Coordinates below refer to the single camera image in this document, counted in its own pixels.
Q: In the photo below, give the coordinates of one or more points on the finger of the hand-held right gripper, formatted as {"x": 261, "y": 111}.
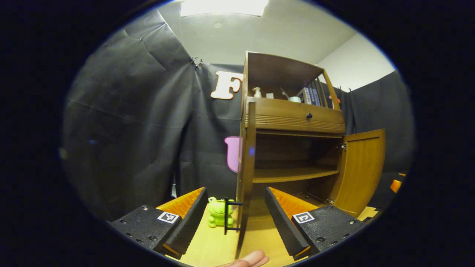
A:
{"x": 396, "y": 184}

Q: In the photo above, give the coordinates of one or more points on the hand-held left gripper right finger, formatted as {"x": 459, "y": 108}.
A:
{"x": 282, "y": 226}

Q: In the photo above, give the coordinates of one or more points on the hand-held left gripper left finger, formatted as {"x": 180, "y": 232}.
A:
{"x": 193, "y": 218}

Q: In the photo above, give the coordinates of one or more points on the wooden cabinet door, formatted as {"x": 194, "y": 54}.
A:
{"x": 248, "y": 167}
{"x": 362, "y": 170}

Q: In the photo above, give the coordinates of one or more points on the wooden double-door shoe cabinet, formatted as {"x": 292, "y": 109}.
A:
{"x": 282, "y": 70}

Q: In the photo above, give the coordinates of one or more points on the green frog toy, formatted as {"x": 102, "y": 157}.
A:
{"x": 216, "y": 213}

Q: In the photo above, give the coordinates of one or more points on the wooden drawer with black knob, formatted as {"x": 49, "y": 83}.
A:
{"x": 289, "y": 113}

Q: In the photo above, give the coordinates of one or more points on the row of blue books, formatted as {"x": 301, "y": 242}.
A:
{"x": 310, "y": 97}

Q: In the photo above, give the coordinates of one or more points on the black backdrop cloth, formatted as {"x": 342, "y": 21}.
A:
{"x": 130, "y": 111}

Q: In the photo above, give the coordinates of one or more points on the white cup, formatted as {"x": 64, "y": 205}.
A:
{"x": 295, "y": 99}

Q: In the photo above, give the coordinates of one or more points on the white pump bottle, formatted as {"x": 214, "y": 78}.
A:
{"x": 256, "y": 93}

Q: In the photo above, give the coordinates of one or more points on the ceiling light panel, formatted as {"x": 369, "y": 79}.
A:
{"x": 222, "y": 6}

